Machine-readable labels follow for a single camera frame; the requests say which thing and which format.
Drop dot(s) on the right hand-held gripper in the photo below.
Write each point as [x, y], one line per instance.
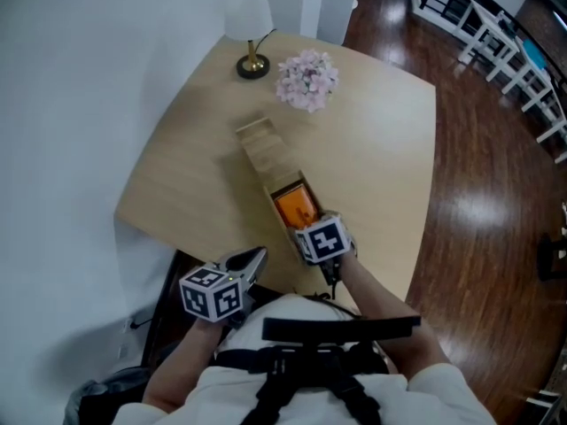
[325, 241]

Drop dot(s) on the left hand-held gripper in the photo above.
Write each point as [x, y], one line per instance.
[210, 295]

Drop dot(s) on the wooden box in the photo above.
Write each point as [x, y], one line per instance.
[285, 237]

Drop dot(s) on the orange box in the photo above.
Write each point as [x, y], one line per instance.
[297, 208]

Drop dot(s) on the person's right forearm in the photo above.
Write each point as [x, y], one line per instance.
[381, 308]

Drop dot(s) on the person's left forearm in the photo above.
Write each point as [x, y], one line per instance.
[181, 361]

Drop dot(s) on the black chest harness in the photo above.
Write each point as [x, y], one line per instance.
[336, 328]

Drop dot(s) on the wooden sliding box lid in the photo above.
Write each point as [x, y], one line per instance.
[266, 149]

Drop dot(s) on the person's white shirt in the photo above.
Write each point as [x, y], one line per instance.
[230, 396]

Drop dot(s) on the pink flowers in white pot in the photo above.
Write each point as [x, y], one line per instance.
[305, 80]

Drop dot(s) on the black object on floor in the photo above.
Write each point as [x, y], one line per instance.
[553, 259]

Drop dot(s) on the white cabinet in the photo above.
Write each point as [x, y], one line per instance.
[328, 2]

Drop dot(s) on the white shade table lamp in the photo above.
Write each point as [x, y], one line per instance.
[246, 11]

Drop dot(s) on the white shelving rack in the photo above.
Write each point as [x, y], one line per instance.
[502, 64]

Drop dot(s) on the teal board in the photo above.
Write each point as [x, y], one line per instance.
[533, 53]

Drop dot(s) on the black wall plug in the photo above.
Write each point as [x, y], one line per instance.
[137, 324]

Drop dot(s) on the white frame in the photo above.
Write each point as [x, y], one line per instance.
[551, 401]

